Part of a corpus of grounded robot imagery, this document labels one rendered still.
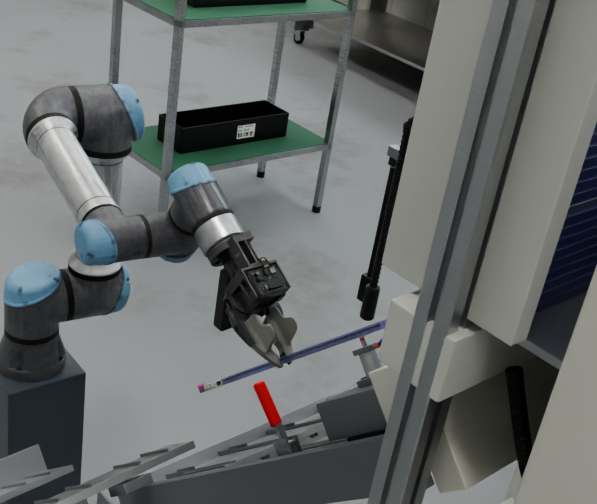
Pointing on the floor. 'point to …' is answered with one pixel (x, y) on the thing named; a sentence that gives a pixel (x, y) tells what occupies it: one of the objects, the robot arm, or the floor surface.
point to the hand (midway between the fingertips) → (279, 360)
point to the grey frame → (458, 260)
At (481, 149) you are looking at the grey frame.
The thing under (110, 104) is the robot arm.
